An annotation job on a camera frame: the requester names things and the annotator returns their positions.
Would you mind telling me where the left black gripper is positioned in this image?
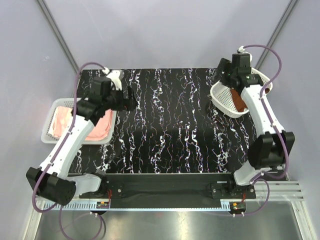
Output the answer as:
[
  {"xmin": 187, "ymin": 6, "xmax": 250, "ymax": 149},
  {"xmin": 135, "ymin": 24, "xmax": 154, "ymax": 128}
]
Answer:
[{"xmin": 103, "ymin": 85, "xmax": 138, "ymax": 112}]

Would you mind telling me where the brown towel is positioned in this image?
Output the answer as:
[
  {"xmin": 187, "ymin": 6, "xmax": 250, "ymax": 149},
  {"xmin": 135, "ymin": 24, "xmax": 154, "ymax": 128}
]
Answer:
[{"xmin": 230, "ymin": 84, "xmax": 273, "ymax": 115}]

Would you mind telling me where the pink towel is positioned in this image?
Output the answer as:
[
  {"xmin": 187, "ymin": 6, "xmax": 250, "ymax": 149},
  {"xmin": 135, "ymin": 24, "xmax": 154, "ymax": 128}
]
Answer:
[{"xmin": 51, "ymin": 106, "xmax": 115, "ymax": 141}]

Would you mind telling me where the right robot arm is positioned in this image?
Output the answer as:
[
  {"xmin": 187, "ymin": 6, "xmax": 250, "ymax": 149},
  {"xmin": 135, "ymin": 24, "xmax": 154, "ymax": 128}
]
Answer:
[{"xmin": 210, "ymin": 52, "xmax": 295, "ymax": 199}]

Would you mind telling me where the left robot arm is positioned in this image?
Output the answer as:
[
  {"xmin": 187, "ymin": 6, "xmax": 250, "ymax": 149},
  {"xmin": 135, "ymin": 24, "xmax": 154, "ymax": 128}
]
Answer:
[{"xmin": 26, "ymin": 77, "xmax": 138, "ymax": 206}]

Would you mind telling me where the right white plastic basket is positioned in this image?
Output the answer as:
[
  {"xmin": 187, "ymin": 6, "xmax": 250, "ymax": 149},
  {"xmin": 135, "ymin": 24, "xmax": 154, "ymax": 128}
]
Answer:
[{"xmin": 210, "ymin": 81, "xmax": 267, "ymax": 119}]

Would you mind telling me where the white plastic basket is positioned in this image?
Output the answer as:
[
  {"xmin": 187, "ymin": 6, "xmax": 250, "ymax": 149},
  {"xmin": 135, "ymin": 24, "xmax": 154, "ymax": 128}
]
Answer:
[
  {"xmin": 210, "ymin": 81, "xmax": 267, "ymax": 119},
  {"xmin": 41, "ymin": 98, "xmax": 117, "ymax": 145}
]

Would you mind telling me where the left white plastic basket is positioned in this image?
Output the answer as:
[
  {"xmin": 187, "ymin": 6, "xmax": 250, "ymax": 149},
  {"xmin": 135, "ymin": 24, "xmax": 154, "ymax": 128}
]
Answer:
[{"xmin": 41, "ymin": 98, "xmax": 117, "ymax": 145}]

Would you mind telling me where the left small circuit board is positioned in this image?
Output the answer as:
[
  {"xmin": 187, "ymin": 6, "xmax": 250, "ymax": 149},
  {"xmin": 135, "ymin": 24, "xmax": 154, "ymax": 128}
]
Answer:
[{"xmin": 96, "ymin": 201, "xmax": 110, "ymax": 209}]

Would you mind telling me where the small circuit board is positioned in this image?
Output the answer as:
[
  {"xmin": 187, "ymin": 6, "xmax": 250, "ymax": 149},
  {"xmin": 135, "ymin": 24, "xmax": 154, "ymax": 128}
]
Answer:
[
  {"xmin": 232, "ymin": 201, "xmax": 246, "ymax": 210},
  {"xmin": 96, "ymin": 201, "xmax": 110, "ymax": 209}
]

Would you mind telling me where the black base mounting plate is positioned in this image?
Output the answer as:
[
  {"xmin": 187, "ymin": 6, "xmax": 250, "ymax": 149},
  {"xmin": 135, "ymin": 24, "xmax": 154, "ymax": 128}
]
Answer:
[{"xmin": 79, "ymin": 172, "xmax": 256, "ymax": 201}]

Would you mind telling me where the right small circuit board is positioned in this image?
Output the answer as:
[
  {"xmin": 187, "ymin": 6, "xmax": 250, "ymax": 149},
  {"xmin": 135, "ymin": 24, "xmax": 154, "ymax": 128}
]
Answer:
[{"xmin": 232, "ymin": 201, "xmax": 246, "ymax": 210}]

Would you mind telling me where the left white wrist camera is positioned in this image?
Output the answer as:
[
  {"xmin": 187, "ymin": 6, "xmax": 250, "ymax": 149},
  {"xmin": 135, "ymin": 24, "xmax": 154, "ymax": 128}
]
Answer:
[{"xmin": 102, "ymin": 67, "xmax": 124, "ymax": 91}]

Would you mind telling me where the right aluminium frame post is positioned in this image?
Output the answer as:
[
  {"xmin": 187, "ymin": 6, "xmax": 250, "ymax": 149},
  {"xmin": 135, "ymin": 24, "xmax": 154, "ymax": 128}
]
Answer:
[{"xmin": 255, "ymin": 0, "xmax": 300, "ymax": 70}]

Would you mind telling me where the aluminium frame post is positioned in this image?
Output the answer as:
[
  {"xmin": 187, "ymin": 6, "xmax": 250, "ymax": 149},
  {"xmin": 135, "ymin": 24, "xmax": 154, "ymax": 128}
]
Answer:
[
  {"xmin": 35, "ymin": 0, "xmax": 79, "ymax": 73},
  {"xmin": 255, "ymin": 0, "xmax": 300, "ymax": 70}
]

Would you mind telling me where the left aluminium frame post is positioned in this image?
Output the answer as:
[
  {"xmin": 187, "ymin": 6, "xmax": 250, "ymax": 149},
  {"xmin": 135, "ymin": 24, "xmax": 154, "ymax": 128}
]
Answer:
[{"xmin": 35, "ymin": 0, "xmax": 79, "ymax": 73}]

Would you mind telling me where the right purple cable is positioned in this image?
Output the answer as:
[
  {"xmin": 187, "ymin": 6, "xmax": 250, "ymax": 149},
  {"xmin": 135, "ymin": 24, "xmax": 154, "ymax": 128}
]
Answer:
[{"xmin": 237, "ymin": 44, "xmax": 292, "ymax": 216}]

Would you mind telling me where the purple cable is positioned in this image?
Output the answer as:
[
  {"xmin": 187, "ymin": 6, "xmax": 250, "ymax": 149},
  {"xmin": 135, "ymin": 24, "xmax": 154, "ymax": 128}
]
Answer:
[
  {"xmin": 32, "ymin": 61, "xmax": 108, "ymax": 238},
  {"xmin": 237, "ymin": 44, "xmax": 292, "ymax": 216}
]

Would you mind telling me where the white slotted cable duct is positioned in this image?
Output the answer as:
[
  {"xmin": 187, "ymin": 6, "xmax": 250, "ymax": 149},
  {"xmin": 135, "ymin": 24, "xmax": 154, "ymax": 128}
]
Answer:
[{"xmin": 43, "ymin": 200, "xmax": 98, "ymax": 211}]

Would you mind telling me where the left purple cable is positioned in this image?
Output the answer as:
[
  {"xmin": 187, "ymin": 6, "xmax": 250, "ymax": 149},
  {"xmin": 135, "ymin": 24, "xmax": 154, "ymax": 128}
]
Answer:
[{"xmin": 32, "ymin": 61, "xmax": 108, "ymax": 238}]

